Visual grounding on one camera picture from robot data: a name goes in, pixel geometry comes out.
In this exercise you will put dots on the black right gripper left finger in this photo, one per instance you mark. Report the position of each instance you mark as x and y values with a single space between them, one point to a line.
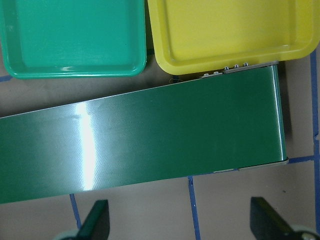
97 224

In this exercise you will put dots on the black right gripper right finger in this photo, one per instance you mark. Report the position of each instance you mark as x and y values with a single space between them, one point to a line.
266 224

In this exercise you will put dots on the green conveyor belt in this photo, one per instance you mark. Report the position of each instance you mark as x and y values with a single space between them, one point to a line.
224 122

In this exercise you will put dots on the green plastic tray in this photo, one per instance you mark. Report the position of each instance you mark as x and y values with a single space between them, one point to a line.
44 39

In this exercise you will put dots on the yellow plastic tray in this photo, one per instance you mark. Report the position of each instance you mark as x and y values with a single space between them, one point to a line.
193 36

